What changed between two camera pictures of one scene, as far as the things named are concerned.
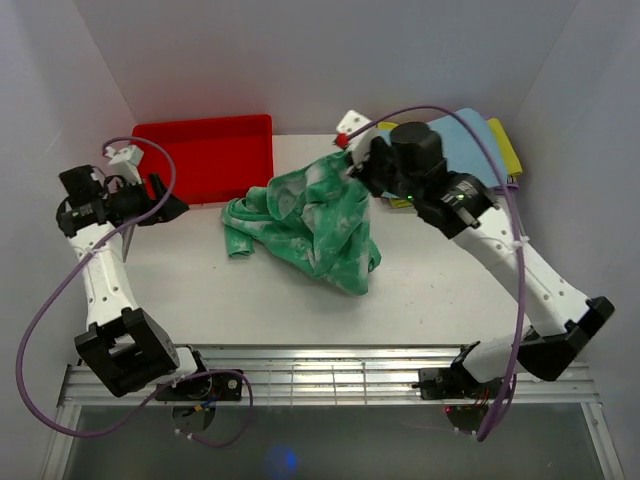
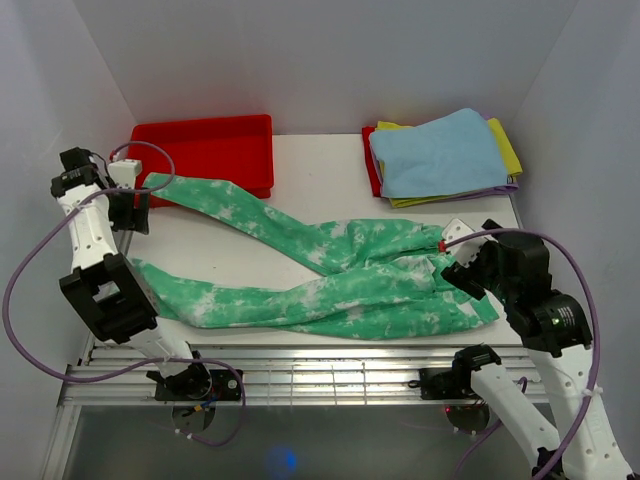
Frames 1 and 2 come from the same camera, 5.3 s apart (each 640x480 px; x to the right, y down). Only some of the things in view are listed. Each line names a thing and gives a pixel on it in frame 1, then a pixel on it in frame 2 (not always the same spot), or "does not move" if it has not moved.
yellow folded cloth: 512,165 does not move
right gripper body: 374,172 -> 485,269
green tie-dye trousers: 317,215 -> 383,280
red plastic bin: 222,159 does not move
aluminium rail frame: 338,374 does not move
